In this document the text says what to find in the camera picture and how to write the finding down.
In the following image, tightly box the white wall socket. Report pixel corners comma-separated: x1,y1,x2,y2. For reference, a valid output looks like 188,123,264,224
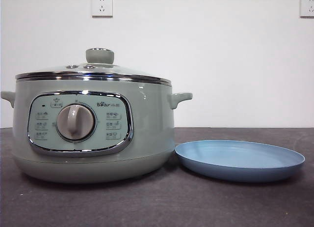
299,0,314,18
92,0,114,18

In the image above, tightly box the pale green electric steamer pot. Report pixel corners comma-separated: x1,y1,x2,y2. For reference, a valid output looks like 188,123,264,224
0,77,193,184

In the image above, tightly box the blue round plate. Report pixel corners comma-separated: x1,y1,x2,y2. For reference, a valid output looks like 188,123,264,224
174,140,306,183

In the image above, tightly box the glass lid with green knob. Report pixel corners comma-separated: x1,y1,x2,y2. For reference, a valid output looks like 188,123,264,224
15,48,174,85

